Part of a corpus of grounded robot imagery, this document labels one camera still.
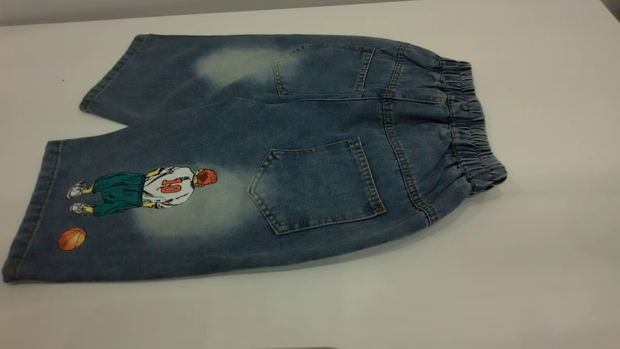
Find blue denim shorts with print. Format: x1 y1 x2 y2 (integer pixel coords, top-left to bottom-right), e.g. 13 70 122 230
1 33 508 284

